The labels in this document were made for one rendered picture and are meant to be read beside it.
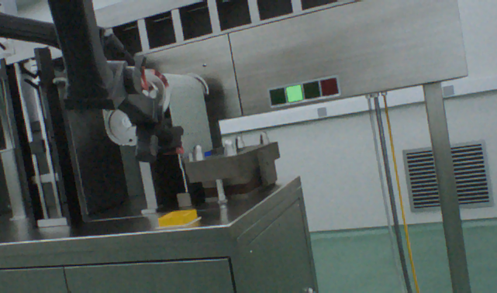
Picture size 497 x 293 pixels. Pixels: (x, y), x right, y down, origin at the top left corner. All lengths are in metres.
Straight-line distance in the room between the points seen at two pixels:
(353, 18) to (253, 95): 0.42
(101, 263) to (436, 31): 1.18
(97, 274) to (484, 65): 3.26
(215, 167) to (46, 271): 0.55
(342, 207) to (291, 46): 2.59
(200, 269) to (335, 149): 2.93
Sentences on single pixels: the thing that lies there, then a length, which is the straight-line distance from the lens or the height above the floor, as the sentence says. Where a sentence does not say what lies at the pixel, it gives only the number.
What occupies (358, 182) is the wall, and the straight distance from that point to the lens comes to 3.92.
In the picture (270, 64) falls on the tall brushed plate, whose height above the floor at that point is 1.30.
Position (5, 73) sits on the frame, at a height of 1.39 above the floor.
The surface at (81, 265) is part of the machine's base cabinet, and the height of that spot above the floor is 0.81.
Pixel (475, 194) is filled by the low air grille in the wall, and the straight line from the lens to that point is 3.92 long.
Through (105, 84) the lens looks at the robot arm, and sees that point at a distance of 0.70.
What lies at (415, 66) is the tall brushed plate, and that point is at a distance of 1.50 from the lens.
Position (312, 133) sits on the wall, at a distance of 3.92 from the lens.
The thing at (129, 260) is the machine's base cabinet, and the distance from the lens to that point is 1.19.
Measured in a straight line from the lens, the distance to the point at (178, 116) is 1.38.
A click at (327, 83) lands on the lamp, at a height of 1.20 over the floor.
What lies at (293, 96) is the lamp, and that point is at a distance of 1.54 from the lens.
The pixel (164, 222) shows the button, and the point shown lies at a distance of 1.09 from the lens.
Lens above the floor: 1.11
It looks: 3 degrees down
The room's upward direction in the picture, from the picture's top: 10 degrees counter-clockwise
